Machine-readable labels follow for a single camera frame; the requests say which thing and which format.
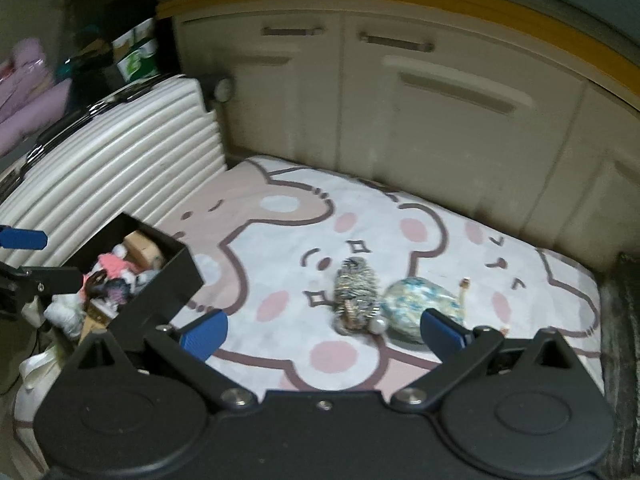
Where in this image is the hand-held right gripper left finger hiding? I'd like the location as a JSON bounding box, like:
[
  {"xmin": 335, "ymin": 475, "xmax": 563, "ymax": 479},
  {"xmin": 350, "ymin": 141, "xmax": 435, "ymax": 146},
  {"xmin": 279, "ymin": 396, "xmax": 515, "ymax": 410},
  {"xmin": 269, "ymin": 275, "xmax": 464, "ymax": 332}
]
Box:
[{"xmin": 70, "ymin": 310, "xmax": 256, "ymax": 411}]

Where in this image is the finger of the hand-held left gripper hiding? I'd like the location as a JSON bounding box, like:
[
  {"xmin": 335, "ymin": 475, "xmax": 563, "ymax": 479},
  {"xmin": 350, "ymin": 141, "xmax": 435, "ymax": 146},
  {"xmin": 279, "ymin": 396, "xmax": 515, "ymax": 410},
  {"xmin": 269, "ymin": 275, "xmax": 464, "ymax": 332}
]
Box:
[
  {"xmin": 0, "ymin": 262, "xmax": 83, "ymax": 320},
  {"xmin": 0, "ymin": 226, "xmax": 49, "ymax": 251}
]

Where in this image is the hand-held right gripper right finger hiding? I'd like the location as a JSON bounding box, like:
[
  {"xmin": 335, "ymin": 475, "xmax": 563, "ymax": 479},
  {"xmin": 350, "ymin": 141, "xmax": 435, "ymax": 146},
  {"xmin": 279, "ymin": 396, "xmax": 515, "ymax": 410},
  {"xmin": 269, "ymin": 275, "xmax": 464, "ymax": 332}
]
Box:
[{"xmin": 391, "ymin": 309, "xmax": 583, "ymax": 412}]

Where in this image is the blue and white yarn ball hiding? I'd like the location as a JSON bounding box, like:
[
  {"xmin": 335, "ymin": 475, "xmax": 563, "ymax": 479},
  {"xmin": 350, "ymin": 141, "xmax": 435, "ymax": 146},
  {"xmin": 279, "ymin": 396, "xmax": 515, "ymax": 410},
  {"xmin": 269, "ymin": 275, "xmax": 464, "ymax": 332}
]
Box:
[{"xmin": 382, "ymin": 276, "xmax": 466, "ymax": 343}]

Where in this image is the black box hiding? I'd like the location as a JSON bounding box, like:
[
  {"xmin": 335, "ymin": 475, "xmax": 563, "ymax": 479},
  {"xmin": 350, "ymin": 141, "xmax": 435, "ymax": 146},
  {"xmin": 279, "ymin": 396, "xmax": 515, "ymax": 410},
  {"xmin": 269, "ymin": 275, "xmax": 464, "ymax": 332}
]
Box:
[{"xmin": 47, "ymin": 212, "xmax": 205, "ymax": 356}]

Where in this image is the brown and blue crochet piece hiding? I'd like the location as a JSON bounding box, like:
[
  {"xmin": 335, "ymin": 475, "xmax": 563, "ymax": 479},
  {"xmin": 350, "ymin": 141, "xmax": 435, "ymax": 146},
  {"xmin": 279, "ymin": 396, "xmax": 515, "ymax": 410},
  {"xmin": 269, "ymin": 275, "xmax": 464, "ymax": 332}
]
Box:
[{"xmin": 82, "ymin": 272, "xmax": 132, "ymax": 307}]

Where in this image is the pink and white crochet piece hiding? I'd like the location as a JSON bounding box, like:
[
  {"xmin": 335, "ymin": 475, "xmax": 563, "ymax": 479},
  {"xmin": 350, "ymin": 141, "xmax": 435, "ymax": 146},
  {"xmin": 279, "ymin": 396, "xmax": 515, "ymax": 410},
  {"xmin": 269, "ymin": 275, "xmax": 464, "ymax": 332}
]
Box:
[{"xmin": 95, "ymin": 252, "xmax": 136, "ymax": 278}]

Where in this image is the grey and gold yarn skein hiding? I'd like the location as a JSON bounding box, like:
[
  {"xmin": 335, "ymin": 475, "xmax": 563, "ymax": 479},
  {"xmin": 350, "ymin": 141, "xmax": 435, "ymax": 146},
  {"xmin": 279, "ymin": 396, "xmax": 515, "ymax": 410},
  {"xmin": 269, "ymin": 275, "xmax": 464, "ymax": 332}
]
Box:
[{"xmin": 334, "ymin": 256, "xmax": 383, "ymax": 333}]

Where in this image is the oval wooden box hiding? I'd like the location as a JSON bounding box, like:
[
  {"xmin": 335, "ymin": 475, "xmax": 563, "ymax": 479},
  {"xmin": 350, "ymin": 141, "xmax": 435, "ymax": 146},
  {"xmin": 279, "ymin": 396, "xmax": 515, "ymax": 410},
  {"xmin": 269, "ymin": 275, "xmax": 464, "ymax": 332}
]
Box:
[{"xmin": 122, "ymin": 230, "xmax": 166, "ymax": 268}]

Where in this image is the white plastic bag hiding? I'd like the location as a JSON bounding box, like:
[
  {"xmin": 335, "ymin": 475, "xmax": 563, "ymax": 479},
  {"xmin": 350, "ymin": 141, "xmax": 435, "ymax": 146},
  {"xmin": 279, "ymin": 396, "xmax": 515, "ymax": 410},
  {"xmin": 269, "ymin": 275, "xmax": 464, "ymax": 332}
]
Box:
[{"xmin": 20, "ymin": 350, "xmax": 68, "ymax": 391}]

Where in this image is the pink cartoon printed blanket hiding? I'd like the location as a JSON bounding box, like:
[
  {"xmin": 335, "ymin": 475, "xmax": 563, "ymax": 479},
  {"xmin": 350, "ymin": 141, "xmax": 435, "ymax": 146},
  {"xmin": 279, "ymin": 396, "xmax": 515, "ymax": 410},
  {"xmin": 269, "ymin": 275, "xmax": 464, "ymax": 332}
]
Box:
[{"xmin": 12, "ymin": 155, "xmax": 603, "ymax": 480}]

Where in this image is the white ribbed suitcase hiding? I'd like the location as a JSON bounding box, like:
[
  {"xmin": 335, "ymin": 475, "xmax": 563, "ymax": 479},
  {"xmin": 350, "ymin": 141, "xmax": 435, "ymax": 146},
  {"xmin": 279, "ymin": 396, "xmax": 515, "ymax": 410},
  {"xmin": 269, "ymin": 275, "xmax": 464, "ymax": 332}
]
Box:
[{"xmin": 0, "ymin": 74, "xmax": 236, "ymax": 268}]

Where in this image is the purple padded jacket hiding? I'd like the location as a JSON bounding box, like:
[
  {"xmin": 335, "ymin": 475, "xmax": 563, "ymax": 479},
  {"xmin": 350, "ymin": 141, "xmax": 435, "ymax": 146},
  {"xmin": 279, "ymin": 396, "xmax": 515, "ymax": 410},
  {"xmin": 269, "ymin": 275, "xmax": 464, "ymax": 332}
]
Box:
[{"xmin": 0, "ymin": 37, "xmax": 73, "ymax": 153}]

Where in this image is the dark grey rug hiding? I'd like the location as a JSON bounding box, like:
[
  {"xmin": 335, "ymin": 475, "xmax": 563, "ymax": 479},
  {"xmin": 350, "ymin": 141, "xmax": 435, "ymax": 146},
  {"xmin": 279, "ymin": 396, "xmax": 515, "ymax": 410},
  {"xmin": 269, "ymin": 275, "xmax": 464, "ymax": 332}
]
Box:
[{"xmin": 597, "ymin": 252, "xmax": 640, "ymax": 480}]

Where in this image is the cream cabinet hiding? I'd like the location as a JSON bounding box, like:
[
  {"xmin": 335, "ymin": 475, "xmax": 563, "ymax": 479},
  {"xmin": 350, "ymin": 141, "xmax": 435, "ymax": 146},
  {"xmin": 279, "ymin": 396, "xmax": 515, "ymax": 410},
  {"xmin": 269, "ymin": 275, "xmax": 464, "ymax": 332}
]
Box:
[{"xmin": 155, "ymin": 0, "xmax": 640, "ymax": 273}]

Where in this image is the green and white carton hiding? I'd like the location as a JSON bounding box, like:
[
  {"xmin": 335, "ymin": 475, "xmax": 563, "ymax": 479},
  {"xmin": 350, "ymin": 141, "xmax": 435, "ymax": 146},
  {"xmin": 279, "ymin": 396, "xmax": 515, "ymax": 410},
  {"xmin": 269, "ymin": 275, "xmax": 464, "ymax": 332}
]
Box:
[{"xmin": 112, "ymin": 17, "xmax": 158, "ymax": 83}]

